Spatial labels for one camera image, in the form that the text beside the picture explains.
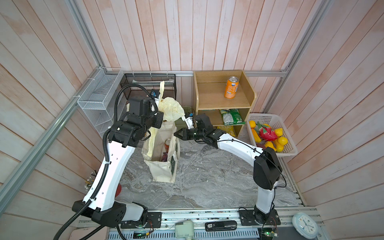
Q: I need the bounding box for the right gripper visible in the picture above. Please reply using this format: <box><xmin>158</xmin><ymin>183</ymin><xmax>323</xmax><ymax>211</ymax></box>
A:
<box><xmin>174</xmin><ymin>127</ymin><xmax>206</xmax><ymax>141</ymax></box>

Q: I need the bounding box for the yellow plastic grocery bag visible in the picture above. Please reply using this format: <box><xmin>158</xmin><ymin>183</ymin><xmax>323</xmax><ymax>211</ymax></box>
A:
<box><xmin>157</xmin><ymin>81</ymin><xmax>185</xmax><ymax>122</ymax></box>

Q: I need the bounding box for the cream canvas tote bag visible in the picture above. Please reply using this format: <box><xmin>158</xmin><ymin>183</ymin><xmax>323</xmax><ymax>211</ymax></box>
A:
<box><xmin>142</xmin><ymin>122</ymin><xmax>181</xmax><ymax>184</ymax></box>

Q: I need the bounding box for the red dragon fruit toy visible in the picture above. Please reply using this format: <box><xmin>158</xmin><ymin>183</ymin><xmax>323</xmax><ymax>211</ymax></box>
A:
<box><xmin>257</xmin><ymin>122</ymin><xmax>278</xmax><ymax>142</ymax></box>

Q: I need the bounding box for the red soda can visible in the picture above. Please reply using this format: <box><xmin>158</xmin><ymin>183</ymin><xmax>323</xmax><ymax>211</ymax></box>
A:
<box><xmin>165</xmin><ymin>138</ymin><xmax>171</xmax><ymax>153</ymax></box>

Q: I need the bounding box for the purple snack bag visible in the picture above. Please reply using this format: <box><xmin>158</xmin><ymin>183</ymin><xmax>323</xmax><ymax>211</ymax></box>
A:
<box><xmin>161</xmin><ymin>153</ymin><xmax>168</xmax><ymax>162</ymax></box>

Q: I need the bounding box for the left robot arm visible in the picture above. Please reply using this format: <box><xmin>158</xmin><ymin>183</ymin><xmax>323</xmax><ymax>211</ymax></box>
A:
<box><xmin>54</xmin><ymin>84</ymin><xmax>164</xmax><ymax>240</ymax></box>

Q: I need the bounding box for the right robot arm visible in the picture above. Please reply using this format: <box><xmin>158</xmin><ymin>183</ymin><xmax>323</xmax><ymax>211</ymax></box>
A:
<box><xmin>174</xmin><ymin>114</ymin><xmax>283</xmax><ymax>224</ymax></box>

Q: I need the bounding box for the green plastic basket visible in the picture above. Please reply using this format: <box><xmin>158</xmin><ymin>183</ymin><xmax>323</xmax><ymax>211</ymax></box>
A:
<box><xmin>175</xmin><ymin>106</ymin><xmax>194</xmax><ymax>130</ymax></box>

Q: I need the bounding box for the yellow snack bag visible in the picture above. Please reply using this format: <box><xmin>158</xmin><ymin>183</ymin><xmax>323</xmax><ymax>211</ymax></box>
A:
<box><xmin>217</xmin><ymin>126</ymin><xmax>237</xmax><ymax>137</ymax></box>

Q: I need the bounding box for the green snack bag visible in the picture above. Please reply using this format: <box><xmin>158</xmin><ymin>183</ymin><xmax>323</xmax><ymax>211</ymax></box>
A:
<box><xmin>220</xmin><ymin>109</ymin><xmax>245</xmax><ymax>126</ymax></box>

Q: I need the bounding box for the wooden shelf unit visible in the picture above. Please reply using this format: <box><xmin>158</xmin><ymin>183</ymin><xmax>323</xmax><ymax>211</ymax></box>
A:
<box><xmin>192</xmin><ymin>70</ymin><xmax>257</xmax><ymax>127</ymax></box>

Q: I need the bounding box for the orange soda can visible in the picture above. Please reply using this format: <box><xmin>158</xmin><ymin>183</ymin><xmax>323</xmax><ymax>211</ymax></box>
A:
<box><xmin>225</xmin><ymin>76</ymin><xmax>239</xmax><ymax>99</ymax></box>

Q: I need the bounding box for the white fruit basket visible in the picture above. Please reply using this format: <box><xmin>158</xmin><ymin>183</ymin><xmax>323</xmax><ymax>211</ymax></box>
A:
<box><xmin>246</xmin><ymin>113</ymin><xmax>298</xmax><ymax>158</ymax></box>

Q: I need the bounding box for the white adapter box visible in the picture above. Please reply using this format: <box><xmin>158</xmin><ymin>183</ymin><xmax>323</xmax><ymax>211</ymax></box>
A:
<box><xmin>175</xmin><ymin>220</ymin><xmax>195</xmax><ymax>240</ymax></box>

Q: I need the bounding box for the yellow lemon toy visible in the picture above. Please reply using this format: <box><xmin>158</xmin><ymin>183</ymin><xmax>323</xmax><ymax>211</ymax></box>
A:
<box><xmin>277</xmin><ymin>137</ymin><xmax>289</xmax><ymax>146</ymax></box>

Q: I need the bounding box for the black barcode scanner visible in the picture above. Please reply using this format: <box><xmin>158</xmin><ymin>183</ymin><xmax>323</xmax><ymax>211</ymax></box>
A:
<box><xmin>205</xmin><ymin>221</ymin><xmax>238</xmax><ymax>232</ymax></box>

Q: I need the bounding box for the black mesh wall basket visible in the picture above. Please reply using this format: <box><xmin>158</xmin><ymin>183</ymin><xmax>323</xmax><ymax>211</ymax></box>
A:
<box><xmin>120</xmin><ymin>73</ymin><xmax>177</xmax><ymax>99</ymax></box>

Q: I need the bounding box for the white wire rack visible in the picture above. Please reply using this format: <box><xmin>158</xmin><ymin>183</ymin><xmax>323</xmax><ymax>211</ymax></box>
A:
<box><xmin>78</xmin><ymin>68</ymin><xmax>124</xmax><ymax>137</ymax></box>

